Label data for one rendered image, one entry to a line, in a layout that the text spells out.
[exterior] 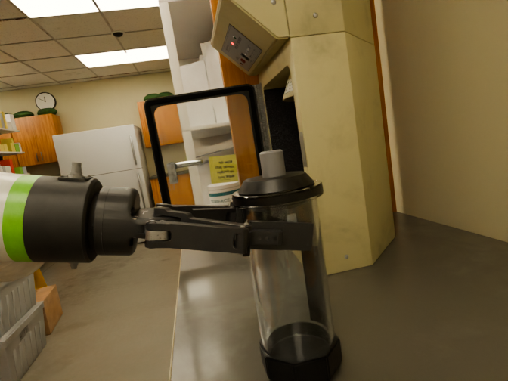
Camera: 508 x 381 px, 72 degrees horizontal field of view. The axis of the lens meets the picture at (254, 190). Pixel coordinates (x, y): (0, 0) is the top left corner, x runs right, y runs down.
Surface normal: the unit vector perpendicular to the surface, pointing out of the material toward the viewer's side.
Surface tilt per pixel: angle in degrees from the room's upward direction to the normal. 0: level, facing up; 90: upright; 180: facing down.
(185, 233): 87
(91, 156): 90
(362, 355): 0
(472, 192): 90
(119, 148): 90
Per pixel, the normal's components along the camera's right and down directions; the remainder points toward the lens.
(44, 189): 0.18, -0.68
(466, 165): -0.97, 0.18
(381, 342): -0.15, -0.98
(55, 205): 0.20, -0.35
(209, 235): -0.04, 0.09
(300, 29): 0.18, 0.10
